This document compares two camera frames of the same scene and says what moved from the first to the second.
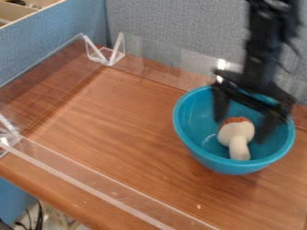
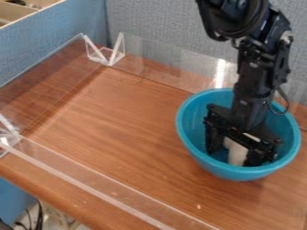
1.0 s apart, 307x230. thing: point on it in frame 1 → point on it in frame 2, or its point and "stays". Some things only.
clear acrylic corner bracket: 103,55 stays
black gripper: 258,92 → 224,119
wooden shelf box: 13,10 stays
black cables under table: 40,220 stays
